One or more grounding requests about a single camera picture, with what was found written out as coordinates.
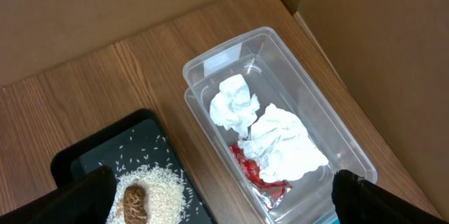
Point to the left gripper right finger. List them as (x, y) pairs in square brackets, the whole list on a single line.
[(358, 201)]

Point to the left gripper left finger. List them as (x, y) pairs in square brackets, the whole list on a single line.
[(86, 200)]

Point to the brown cookie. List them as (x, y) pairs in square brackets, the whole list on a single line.
[(134, 205)]

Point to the red snack wrapper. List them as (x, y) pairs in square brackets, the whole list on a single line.
[(271, 194)]

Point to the white napkin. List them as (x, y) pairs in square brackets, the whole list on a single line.
[(280, 145)]

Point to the small white tissue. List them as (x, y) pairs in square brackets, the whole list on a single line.
[(234, 107)]

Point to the teal serving tray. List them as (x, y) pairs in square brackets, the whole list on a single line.
[(335, 222)]

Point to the white rice pile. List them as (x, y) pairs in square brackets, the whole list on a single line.
[(164, 201)]

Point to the black plastic tray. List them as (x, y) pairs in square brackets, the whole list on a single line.
[(125, 145)]

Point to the clear plastic bin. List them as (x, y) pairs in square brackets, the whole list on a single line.
[(275, 76)]

